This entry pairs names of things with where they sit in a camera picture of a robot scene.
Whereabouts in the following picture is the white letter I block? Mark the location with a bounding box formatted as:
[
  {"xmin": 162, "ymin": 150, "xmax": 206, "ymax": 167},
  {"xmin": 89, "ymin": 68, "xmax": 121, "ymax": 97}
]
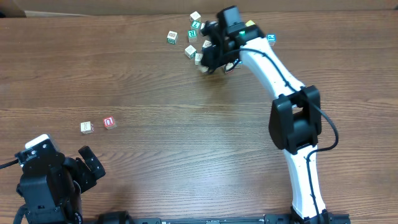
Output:
[{"xmin": 80, "ymin": 121, "xmax": 94, "ymax": 134}]

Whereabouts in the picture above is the red letter U block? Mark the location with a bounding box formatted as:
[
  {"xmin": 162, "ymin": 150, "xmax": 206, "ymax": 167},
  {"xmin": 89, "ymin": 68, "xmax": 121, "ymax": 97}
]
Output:
[{"xmin": 103, "ymin": 116, "xmax": 117, "ymax": 129}]

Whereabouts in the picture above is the blue edged picture block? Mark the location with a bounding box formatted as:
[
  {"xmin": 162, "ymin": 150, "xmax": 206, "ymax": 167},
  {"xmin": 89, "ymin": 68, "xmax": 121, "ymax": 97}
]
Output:
[{"xmin": 202, "ymin": 40, "xmax": 212, "ymax": 49}]

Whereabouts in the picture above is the yellow top block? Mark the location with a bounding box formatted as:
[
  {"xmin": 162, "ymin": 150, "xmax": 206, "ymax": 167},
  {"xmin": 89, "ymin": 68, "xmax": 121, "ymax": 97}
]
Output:
[{"xmin": 198, "ymin": 65, "xmax": 208, "ymax": 73}]

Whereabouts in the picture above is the yellow block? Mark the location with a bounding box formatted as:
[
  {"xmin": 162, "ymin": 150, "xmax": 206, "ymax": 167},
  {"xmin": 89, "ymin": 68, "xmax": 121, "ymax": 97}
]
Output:
[
  {"xmin": 198, "ymin": 65, "xmax": 208, "ymax": 73},
  {"xmin": 245, "ymin": 20, "xmax": 255, "ymax": 27}
]

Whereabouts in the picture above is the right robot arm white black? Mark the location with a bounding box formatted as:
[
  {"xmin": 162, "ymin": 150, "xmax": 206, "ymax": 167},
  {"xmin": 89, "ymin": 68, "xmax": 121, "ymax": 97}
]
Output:
[{"xmin": 201, "ymin": 6, "xmax": 338, "ymax": 223}]

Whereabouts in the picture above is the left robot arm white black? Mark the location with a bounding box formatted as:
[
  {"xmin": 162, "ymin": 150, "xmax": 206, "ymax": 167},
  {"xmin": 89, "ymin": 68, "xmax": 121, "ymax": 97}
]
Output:
[{"xmin": 13, "ymin": 144, "xmax": 106, "ymax": 224}]

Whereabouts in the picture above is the plain white picture block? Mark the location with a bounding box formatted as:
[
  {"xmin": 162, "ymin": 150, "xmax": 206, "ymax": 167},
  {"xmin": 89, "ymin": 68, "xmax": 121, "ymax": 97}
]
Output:
[{"xmin": 195, "ymin": 53, "xmax": 203, "ymax": 65}]

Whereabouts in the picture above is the red edged picture block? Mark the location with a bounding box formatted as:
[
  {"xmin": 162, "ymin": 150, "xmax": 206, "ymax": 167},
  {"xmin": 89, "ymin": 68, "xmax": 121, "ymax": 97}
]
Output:
[{"xmin": 224, "ymin": 63, "xmax": 234, "ymax": 73}]

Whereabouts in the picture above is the green edged picture block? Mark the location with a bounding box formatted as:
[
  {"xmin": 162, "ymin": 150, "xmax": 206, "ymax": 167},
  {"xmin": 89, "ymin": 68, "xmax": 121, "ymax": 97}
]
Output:
[{"xmin": 184, "ymin": 45, "xmax": 197, "ymax": 59}]

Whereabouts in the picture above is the blue number 5 block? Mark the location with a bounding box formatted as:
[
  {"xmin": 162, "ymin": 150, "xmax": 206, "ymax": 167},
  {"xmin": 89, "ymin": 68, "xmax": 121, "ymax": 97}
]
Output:
[{"xmin": 235, "ymin": 62, "xmax": 243, "ymax": 68}]

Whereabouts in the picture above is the green letter R block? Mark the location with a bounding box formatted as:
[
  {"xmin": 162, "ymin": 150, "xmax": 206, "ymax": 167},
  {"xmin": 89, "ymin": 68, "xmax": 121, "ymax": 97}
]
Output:
[{"xmin": 187, "ymin": 30, "xmax": 197, "ymax": 43}]

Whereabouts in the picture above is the green letter L block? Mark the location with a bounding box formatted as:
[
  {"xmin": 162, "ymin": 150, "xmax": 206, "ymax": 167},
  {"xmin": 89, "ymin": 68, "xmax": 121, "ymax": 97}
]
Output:
[{"xmin": 190, "ymin": 21, "xmax": 201, "ymax": 32}]

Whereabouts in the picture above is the white top back block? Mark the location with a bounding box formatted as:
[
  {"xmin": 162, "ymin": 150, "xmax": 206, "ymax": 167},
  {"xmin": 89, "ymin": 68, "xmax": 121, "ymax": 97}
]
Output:
[{"xmin": 190, "ymin": 11, "xmax": 201, "ymax": 22}]

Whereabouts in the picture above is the green letter B block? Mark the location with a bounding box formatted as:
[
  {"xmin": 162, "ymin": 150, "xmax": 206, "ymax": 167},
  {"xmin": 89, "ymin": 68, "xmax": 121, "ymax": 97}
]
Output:
[{"xmin": 167, "ymin": 30, "xmax": 178, "ymax": 45}]

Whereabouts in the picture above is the yellow block far right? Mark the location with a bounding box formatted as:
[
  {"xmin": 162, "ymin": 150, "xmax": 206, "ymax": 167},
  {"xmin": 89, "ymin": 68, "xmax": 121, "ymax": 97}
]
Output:
[{"xmin": 245, "ymin": 20, "xmax": 255, "ymax": 27}]

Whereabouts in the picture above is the blue letter P block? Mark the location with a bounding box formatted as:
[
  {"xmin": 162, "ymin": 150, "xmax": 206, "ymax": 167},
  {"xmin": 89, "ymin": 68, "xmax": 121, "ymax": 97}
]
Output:
[{"xmin": 267, "ymin": 34, "xmax": 277, "ymax": 47}]

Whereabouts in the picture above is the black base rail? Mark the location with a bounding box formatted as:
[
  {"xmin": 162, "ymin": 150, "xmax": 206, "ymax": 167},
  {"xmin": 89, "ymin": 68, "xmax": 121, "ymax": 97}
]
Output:
[{"xmin": 74, "ymin": 211, "xmax": 351, "ymax": 224}]

